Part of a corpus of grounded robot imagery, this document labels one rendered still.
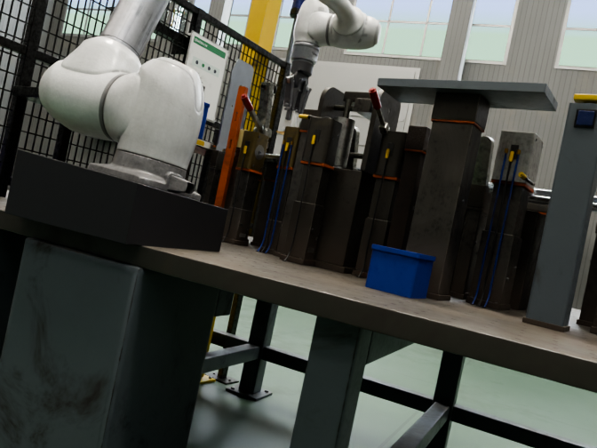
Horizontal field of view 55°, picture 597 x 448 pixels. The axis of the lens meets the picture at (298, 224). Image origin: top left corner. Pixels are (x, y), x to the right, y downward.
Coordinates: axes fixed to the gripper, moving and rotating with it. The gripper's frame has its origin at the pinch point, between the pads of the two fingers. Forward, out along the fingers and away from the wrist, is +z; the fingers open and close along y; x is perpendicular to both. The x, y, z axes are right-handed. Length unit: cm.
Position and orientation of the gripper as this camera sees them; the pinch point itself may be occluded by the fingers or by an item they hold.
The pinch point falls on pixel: (290, 122)
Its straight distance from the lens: 198.1
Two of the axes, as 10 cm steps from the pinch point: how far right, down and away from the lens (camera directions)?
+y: 5.4, 1.2, 8.4
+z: -2.0, 9.8, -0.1
